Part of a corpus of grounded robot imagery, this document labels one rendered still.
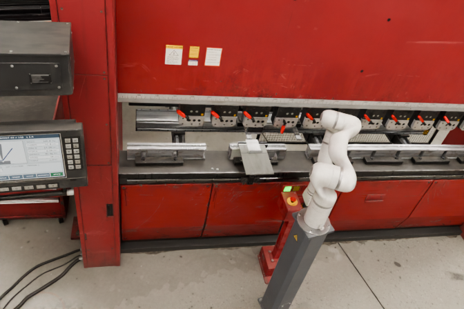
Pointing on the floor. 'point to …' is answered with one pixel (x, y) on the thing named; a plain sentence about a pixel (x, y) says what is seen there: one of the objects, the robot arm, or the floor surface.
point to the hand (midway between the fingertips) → (305, 205)
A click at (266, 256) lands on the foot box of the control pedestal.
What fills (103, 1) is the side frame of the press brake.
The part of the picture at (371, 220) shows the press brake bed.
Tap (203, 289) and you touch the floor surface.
